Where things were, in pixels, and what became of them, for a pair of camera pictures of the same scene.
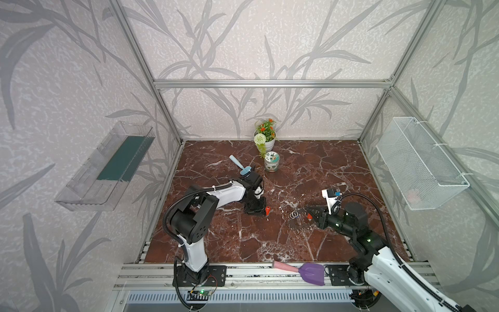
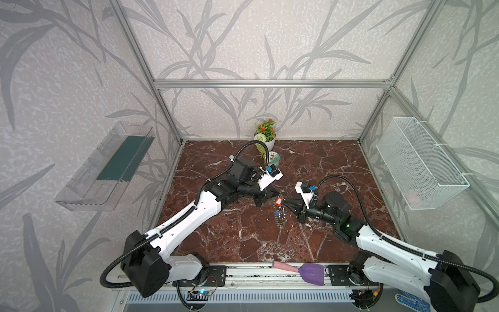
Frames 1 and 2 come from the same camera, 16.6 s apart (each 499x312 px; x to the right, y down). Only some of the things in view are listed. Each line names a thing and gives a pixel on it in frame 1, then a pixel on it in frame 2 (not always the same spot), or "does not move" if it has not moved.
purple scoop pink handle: (312, 273) does not move
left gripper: (255, 207) to (263, 193)
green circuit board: (199, 295) does not move
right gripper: (323, 219) to (302, 212)
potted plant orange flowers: (264, 136) does not move
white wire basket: (425, 177) does not move
